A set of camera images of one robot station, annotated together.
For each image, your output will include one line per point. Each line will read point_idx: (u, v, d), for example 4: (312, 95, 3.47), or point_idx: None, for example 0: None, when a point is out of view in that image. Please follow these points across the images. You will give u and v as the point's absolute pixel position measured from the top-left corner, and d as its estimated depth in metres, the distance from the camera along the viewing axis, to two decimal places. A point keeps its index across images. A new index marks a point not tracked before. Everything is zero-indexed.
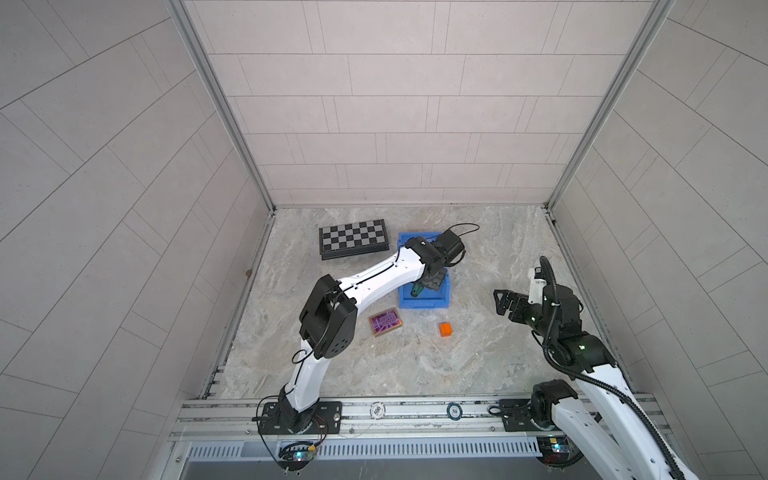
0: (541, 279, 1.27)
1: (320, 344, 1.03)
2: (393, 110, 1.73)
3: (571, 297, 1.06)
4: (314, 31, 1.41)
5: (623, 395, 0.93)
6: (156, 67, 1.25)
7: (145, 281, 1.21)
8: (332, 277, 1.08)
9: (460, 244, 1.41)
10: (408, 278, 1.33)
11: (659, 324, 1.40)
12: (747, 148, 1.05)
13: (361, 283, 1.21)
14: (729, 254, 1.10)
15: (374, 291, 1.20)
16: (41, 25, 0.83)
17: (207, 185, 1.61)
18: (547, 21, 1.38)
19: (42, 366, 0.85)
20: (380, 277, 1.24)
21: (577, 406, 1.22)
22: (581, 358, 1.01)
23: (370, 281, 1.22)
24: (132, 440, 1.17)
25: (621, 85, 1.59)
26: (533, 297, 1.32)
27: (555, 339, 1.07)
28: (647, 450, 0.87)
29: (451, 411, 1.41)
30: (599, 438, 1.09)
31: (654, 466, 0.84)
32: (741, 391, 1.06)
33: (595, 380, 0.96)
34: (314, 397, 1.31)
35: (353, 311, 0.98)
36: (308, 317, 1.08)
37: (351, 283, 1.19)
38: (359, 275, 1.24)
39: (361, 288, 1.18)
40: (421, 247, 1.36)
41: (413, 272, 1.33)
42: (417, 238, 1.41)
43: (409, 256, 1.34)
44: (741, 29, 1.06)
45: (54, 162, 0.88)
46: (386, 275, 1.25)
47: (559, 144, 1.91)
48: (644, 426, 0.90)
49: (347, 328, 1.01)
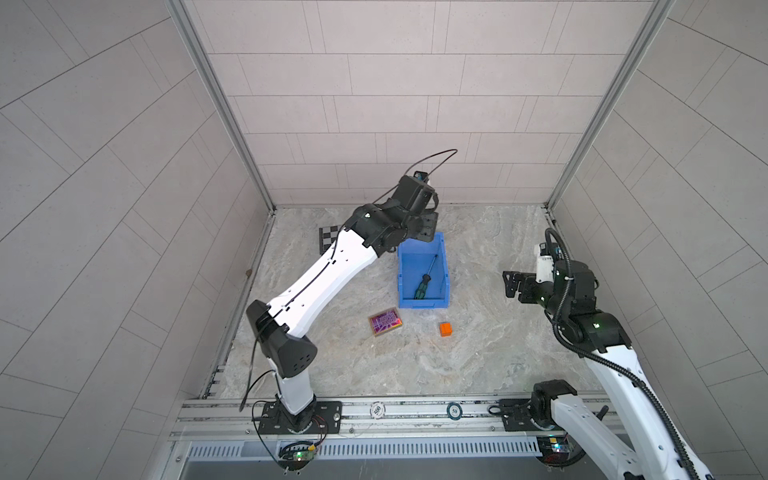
0: (548, 257, 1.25)
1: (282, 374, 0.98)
2: (393, 110, 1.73)
3: (585, 273, 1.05)
4: (315, 30, 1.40)
5: (637, 379, 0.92)
6: (156, 67, 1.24)
7: (145, 281, 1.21)
8: (261, 303, 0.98)
9: (431, 188, 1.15)
10: (357, 270, 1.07)
11: (659, 324, 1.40)
12: (747, 148, 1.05)
13: (295, 298, 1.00)
14: (729, 254, 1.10)
15: (310, 307, 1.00)
16: (40, 24, 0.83)
17: (207, 185, 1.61)
18: (548, 21, 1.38)
19: (43, 366, 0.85)
20: (314, 288, 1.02)
21: (575, 400, 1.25)
22: (594, 337, 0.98)
23: (304, 294, 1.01)
24: (133, 440, 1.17)
25: (622, 84, 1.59)
26: (540, 275, 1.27)
27: (565, 314, 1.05)
28: (656, 436, 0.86)
29: (451, 411, 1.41)
30: (593, 426, 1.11)
31: (662, 453, 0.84)
32: (742, 391, 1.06)
33: (610, 362, 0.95)
34: (309, 393, 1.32)
35: (286, 342, 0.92)
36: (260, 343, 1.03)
37: (281, 304, 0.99)
38: (295, 286, 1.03)
39: (296, 303, 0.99)
40: (368, 223, 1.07)
41: (362, 261, 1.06)
42: (361, 211, 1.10)
43: (351, 242, 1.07)
44: (741, 29, 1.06)
45: (55, 162, 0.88)
46: (320, 283, 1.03)
47: (559, 143, 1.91)
48: (656, 413, 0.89)
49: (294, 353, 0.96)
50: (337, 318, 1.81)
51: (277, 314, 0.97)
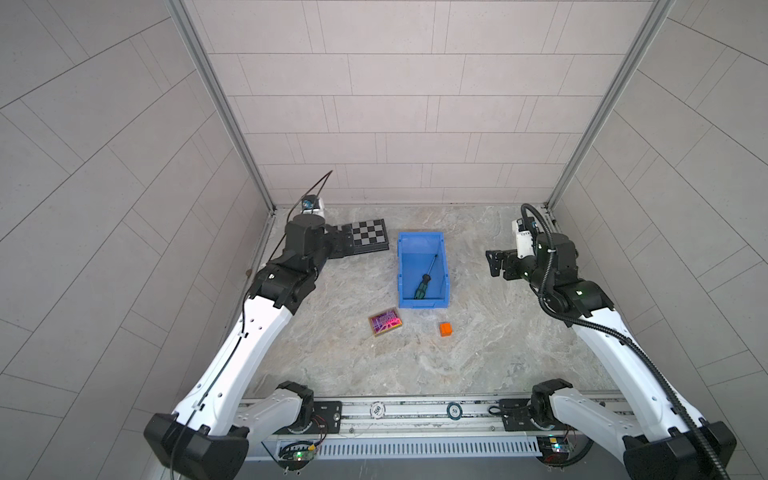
0: (528, 234, 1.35)
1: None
2: (393, 111, 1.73)
3: (565, 245, 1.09)
4: (314, 30, 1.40)
5: (623, 337, 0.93)
6: (156, 67, 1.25)
7: (145, 281, 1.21)
8: (160, 422, 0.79)
9: (315, 219, 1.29)
10: (273, 335, 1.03)
11: (659, 324, 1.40)
12: (747, 148, 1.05)
13: (210, 390, 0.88)
14: (730, 254, 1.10)
15: (230, 393, 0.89)
16: (40, 24, 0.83)
17: (207, 185, 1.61)
18: (548, 20, 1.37)
19: (43, 366, 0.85)
20: (230, 371, 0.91)
21: (570, 391, 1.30)
22: (578, 303, 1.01)
23: (220, 381, 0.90)
24: (133, 440, 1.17)
25: (622, 84, 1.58)
26: (522, 251, 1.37)
27: (551, 287, 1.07)
28: (648, 389, 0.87)
29: (451, 411, 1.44)
30: (591, 408, 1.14)
31: (656, 405, 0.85)
32: (742, 391, 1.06)
33: (596, 324, 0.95)
34: (291, 397, 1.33)
35: (210, 444, 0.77)
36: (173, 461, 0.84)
37: (194, 403, 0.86)
38: (206, 377, 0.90)
39: (214, 395, 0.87)
40: (271, 284, 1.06)
41: (276, 324, 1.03)
42: (260, 274, 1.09)
43: (259, 308, 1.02)
44: (741, 29, 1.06)
45: (54, 162, 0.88)
46: (237, 363, 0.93)
47: (559, 143, 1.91)
48: (645, 368, 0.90)
49: (226, 450, 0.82)
50: (337, 318, 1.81)
51: (191, 419, 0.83)
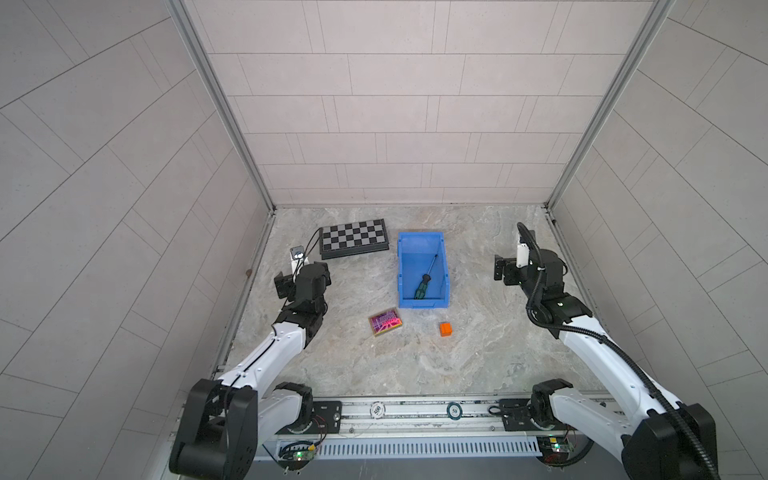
0: (525, 243, 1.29)
1: (227, 470, 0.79)
2: (394, 111, 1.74)
3: (556, 262, 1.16)
4: (315, 30, 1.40)
5: (599, 336, 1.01)
6: (156, 67, 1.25)
7: (145, 281, 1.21)
8: (207, 382, 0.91)
9: (318, 268, 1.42)
10: (291, 352, 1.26)
11: (659, 324, 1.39)
12: (747, 148, 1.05)
13: (249, 369, 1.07)
14: (730, 254, 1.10)
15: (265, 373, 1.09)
16: (40, 24, 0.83)
17: (207, 185, 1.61)
18: (548, 20, 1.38)
19: (43, 365, 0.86)
20: (267, 358, 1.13)
21: (570, 391, 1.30)
22: (560, 314, 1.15)
23: (258, 363, 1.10)
24: (133, 440, 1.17)
25: (622, 84, 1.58)
26: (520, 261, 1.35)
27: (538, 301, 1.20)
28: (626, 378, 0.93)
29: (451, 411, 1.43)
30: (588, 407, 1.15)
31: (634, 391, 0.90)
32: (741, 392, 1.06)
33: (576, 328, 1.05)
34: (294, 399, 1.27)
35: (252, 398, 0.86)
36: (186, 450, 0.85)
37: (235, 373, 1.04)
38: (245, 361, 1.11)
39: (252, 371, 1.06)
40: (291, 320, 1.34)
41: (298, 343, 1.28)
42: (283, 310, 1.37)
43: (286, 327, 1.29)
44: (741, 29, 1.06)
45: (54, 162, 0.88)
46: (271, 354, 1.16)
47: (559, 143, 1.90)
48: (622, 360, 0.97)
49: (252, 424, 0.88)
50: (337, 318, 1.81)
51: (235, 380, 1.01)
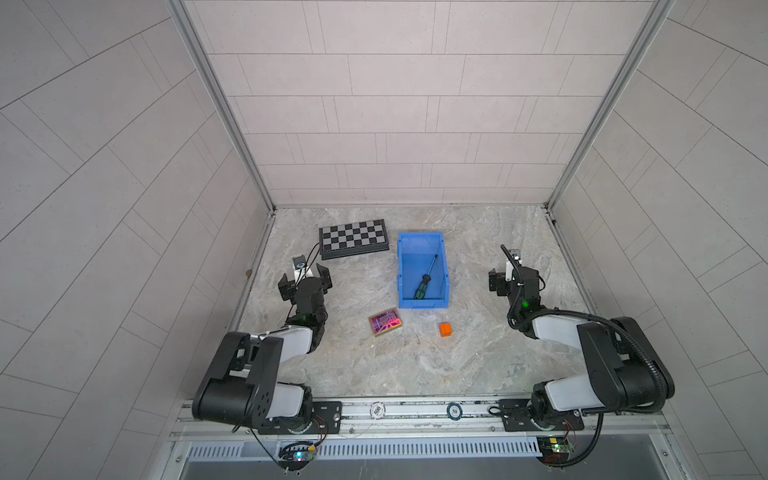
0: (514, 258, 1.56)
1: (252, 401, 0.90)
2: (394, 111, 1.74)
3: (532, 278, 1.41)
4: (315, 31, 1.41)
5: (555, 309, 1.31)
6: (156, 67, 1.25)
7: (145, 281, 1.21)
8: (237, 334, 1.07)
9: (316, 282, 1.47)
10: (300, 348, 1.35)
11: (659, 324, 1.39)
12: (747, 148, 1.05)
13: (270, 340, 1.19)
14: (730, 254, 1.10)
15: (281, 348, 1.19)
16: (40, 24, 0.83)
17: (207, 185, 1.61)
18: (548, 21, 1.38)
19: (43, 365, 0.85)
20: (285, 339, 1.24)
21: None
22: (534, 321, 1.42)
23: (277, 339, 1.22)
24: (132, 440, 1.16)
25: (621, 85, 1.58)
26: (507, 276, 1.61)
27: (517, 309, 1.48)
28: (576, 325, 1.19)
29: (451, 411, 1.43)
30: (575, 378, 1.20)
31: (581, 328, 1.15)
32: (742, 392, 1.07)
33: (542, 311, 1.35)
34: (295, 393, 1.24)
35: (277, 342, 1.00)
36: (210, 391, 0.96)
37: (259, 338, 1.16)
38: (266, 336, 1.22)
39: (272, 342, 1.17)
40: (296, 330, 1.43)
41: (304, 343, 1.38)
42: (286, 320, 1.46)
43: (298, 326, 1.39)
44: (741, 29, 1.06)
45: (53, 161, 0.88)
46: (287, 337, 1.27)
47: (559, 143, 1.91)
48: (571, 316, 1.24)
49: (273, 370, 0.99)
50: (337, 318, 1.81)
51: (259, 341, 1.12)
